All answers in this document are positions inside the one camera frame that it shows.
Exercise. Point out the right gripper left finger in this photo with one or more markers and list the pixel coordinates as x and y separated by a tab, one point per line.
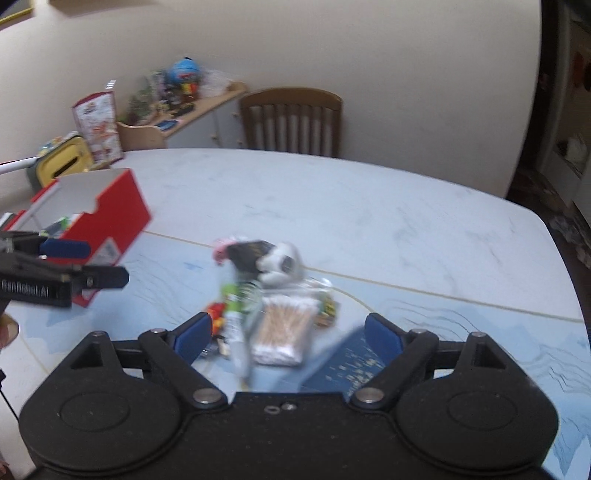
170	355

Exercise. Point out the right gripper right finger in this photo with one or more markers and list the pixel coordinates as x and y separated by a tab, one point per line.
405	354

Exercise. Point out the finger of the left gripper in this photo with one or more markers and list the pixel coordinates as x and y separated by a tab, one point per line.
92	277
64	249

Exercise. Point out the red cartoon keychain figure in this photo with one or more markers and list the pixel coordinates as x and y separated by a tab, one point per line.
215	310

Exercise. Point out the green white glue stick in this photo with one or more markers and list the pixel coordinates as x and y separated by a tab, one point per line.
243	300

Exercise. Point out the cotton swabs bag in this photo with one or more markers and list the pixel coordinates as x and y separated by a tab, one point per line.
290	316

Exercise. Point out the white plush badge toy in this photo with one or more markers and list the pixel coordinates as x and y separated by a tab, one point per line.
281	266

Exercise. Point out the person's left hand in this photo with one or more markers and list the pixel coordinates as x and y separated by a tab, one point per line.
9	330

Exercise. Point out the dark blue booklet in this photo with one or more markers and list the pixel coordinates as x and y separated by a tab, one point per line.
350	366

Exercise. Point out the red white cardboard box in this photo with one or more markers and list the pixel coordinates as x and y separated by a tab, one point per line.
104	208

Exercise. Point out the white red pipe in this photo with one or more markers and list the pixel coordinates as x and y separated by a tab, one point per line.
15	165

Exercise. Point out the yellow grey tissue box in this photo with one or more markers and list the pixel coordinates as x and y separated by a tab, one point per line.
61	156

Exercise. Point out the red white snack bag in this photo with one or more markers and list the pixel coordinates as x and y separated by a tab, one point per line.
95	119

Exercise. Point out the light wooden side cabinet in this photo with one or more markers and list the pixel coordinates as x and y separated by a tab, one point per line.
213	123

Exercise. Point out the blue globe toy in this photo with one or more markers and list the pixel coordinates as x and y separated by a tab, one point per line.
186	74

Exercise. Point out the brown wooden chair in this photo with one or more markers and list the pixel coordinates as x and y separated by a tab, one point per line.
297	120

